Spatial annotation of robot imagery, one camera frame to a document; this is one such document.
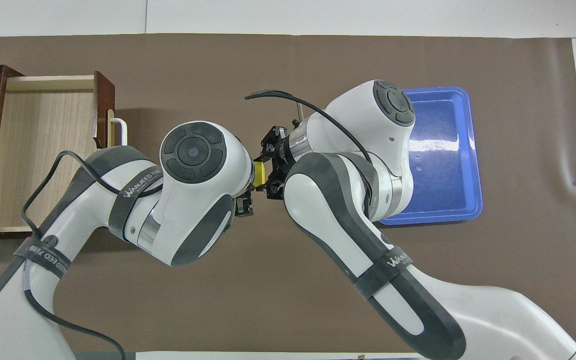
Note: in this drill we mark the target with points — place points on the yellow cube block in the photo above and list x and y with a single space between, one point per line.
260 175

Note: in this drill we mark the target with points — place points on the wooden drawer with light interior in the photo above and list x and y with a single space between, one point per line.
43 125

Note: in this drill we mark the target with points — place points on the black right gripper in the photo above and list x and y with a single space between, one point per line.
285 150

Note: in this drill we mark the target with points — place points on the blue plastic tray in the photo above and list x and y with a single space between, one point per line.
448 175

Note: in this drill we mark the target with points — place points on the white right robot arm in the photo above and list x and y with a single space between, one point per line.
328 200

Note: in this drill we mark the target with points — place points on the brown table mat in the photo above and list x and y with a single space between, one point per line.
268 300

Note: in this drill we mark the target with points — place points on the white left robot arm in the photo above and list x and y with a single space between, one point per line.
193 210

